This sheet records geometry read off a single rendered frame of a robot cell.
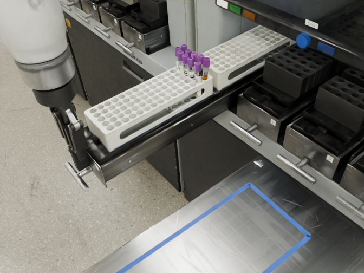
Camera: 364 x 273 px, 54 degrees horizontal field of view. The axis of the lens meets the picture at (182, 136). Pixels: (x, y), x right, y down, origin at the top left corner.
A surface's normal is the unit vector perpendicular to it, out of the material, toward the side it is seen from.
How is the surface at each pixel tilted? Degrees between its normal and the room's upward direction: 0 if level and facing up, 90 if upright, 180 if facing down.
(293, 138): 90
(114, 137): 90
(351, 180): 90
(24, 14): 86
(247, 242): 0
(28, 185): 0
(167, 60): 0
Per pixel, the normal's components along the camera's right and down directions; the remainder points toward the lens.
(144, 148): 0.62, 0.52
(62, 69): 0.81, 0.38
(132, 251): -0.05, -0.72
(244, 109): -0.78, 0.47
